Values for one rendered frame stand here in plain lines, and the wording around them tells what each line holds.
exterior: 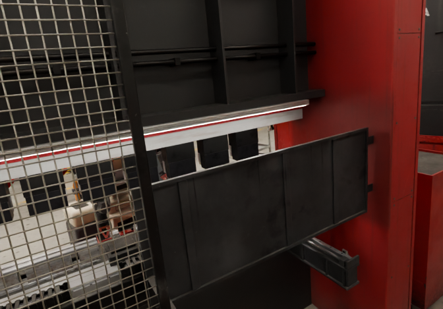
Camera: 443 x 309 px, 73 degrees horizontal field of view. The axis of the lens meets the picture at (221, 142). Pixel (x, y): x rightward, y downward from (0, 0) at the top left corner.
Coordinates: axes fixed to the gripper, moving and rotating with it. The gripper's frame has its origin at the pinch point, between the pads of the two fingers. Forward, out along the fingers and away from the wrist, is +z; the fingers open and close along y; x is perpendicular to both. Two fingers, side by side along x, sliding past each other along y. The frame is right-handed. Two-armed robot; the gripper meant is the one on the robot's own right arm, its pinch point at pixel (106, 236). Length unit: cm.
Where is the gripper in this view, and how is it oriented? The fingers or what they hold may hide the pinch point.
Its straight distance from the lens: 195.1
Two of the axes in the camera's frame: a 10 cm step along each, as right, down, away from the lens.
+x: 8.4, -1.9, 5.1
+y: 5.0, -0.9, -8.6
